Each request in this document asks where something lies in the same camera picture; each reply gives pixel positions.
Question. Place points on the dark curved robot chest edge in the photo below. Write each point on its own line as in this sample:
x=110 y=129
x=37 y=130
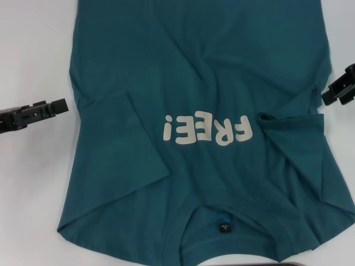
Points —
x=281 y=264

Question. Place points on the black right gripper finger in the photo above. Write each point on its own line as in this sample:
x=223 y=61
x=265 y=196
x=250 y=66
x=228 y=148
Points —
x=350 y=72
x=342 y=91

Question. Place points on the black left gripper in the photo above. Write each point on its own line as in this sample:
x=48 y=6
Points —
x=12 y=120

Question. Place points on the teal t-shirt with beige print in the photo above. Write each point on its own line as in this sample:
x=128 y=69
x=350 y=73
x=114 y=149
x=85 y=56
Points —
x=180 y=69

